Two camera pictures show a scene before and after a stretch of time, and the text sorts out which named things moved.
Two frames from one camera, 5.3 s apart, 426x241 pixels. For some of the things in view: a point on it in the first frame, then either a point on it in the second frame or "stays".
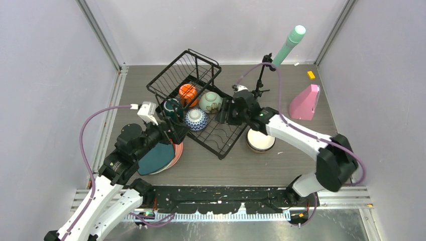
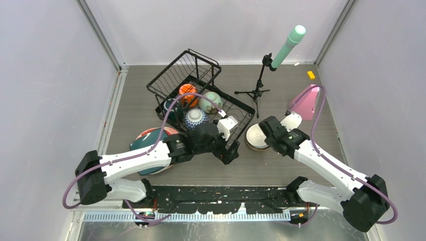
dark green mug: [172, 108] stays
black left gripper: [179, 131] → [225, 155]
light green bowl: [210, 102] stays
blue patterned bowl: [196, 119] stays
